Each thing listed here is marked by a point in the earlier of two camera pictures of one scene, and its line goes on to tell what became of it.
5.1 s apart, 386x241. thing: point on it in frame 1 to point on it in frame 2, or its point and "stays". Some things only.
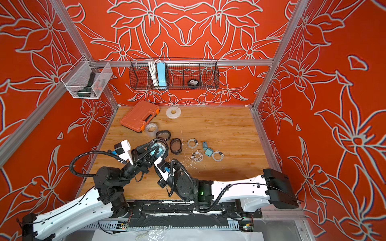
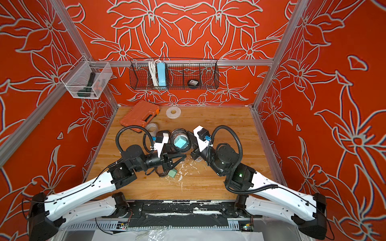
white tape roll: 173,112 stays
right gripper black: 164,182 to 198,153
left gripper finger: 143,151 to 172,156
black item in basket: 193,84 stays
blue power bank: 161,74 stays
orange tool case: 138,117 stays
